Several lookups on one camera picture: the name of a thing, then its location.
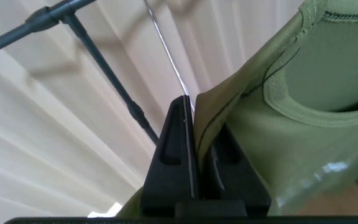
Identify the black clothes rack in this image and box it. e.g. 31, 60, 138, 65
0, 0, 162, 146

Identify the green long-sleeved shirt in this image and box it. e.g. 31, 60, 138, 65
116, 0, 358, 218

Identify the beige curtain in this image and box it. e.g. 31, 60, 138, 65
0, 0, 308, 218

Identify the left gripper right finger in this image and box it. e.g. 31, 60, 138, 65
198, 123, 272, 218

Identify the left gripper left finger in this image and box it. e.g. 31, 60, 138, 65
139, 95, 199, 218

